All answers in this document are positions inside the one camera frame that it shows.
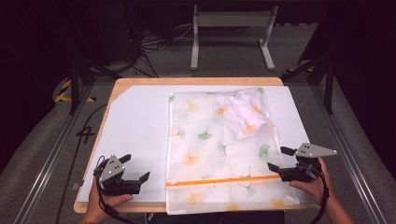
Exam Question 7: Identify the white table sheet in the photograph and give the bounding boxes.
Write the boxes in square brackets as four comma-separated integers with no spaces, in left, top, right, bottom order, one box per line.
[77,84,312,203]

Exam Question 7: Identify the person's right hand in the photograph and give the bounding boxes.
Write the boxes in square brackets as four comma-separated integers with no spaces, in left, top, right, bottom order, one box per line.
[289,157,335,206]

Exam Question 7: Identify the black metal stand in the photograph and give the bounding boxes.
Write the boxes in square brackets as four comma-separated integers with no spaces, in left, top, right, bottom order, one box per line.
[66,55,122,116]
[279,55,335,115]

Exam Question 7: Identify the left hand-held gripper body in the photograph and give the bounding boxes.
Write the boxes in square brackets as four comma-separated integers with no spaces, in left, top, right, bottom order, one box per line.
[93,154,143,197]

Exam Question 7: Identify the person's left hand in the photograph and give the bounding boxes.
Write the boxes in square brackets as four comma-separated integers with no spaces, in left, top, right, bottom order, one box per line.
[81,178,134,224]

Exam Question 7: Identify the white metal stand frame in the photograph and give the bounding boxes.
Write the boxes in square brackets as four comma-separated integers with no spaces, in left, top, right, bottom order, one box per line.
[190,4,279,71]

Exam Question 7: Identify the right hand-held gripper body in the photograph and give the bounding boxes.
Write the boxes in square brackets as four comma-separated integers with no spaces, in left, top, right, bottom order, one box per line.
[278,142,338,184]

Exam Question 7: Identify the long black floor cable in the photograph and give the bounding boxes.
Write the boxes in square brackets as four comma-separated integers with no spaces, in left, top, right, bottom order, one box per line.
[55,103,109,224]

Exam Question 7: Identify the white printed garment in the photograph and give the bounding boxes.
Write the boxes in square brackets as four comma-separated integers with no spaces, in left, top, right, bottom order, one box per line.
[214,88,270,141]

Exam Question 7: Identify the bundle of black floor cables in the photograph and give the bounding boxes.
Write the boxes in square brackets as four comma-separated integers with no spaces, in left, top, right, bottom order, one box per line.
[120,6,194,78]

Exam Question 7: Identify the black tape floor mark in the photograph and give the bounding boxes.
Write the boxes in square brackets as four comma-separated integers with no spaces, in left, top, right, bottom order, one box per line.
[76,125,96,145]

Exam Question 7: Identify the aluminium floor rail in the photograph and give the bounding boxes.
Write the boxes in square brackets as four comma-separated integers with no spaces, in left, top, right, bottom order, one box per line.
[12,83,94,224]
[311,83,389,224]

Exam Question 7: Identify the leaf print mesh laundry bag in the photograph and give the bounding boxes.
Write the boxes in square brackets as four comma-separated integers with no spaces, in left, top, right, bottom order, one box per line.
[164,86,302,216]

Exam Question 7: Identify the yellow black hazard tape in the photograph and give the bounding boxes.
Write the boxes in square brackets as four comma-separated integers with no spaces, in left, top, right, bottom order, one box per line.
[54,78,97,104]

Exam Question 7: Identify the right hand-held gripper cable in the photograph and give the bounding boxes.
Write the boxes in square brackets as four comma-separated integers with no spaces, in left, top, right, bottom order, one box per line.
[306,164,331,224]

